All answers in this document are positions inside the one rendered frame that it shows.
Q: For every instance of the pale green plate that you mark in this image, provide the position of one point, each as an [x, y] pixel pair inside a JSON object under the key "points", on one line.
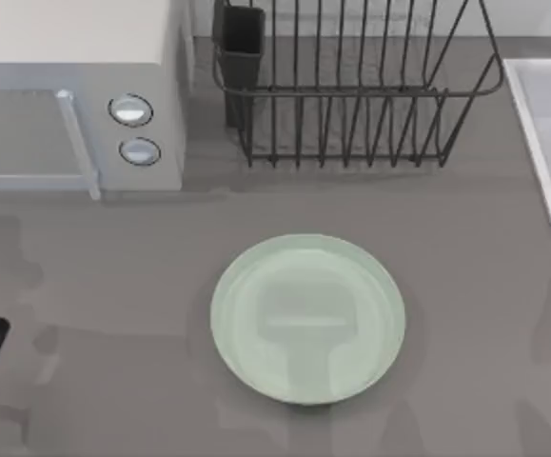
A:
{"points": [[275, 295]]}

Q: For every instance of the pale microwave oven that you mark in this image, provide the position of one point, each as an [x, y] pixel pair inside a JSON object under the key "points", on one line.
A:
{"points": [[170, 143]]}

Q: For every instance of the small round microwave knob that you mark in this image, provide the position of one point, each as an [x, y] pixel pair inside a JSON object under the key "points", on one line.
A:
{"points": [[139, 152]]}

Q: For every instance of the large round microwave knob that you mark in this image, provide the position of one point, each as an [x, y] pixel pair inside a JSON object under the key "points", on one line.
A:
{"points": [[130, 110]]}

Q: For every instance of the dark cutlery holder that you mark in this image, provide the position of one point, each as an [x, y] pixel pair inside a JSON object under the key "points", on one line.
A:
{"points": [[239, 43]]}

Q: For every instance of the microwave glass door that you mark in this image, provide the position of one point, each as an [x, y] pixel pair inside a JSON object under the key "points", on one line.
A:
{"points": [[13, 138]]}

